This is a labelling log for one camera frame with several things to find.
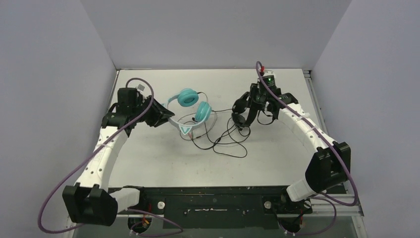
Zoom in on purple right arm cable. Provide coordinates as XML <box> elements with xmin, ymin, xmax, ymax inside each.
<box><xmin>255</xmin><ymin>61</ymin><xmax>360</xmax><ymax>237</ymax></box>

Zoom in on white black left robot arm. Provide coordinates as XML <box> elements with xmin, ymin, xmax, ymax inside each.
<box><xmin>62</xmin><ymin>88</ymin><xmax>174</xmax><ymax>226</ymax></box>

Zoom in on thin black earbud cable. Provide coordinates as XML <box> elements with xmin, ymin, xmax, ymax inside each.
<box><xmin>182</xmin><ymin>92</ymin><xmax>237</xmax><ymax>132</ymax></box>

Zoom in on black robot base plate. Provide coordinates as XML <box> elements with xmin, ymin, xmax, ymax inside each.
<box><xmin>120</xmin><ymin>186</ymin><xmax>312</xmax><ymax>229</ymax></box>

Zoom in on black cable pink green plugs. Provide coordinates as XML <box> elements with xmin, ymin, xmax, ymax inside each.
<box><xmin>182</xmin><ymin>109</ymin><xmax>252</xmax><ymax>159</ymax></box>

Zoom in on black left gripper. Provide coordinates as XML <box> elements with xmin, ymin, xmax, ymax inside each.
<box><xmin>132</xmin><ymin>96</ymin><xmax>174</xmax><ymax>127</ymax></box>

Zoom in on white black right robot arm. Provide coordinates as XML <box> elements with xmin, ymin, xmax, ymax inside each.
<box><xmin>231</xmin><ymin>75</ymin><xmax>351</xmax><ymax>212</ymax></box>

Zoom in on teal cat ear headphones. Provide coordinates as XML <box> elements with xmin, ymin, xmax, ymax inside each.
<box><xmin>164</xmin><ymin>88</ymin><xmax>212</xmax><ymax>136</ymax></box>

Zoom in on black over-ear headset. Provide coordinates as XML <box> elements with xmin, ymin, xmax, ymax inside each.
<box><xmin>231</xmin><ymin>98</ymin><xmax>249</xmax><ymax>131</ymax></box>

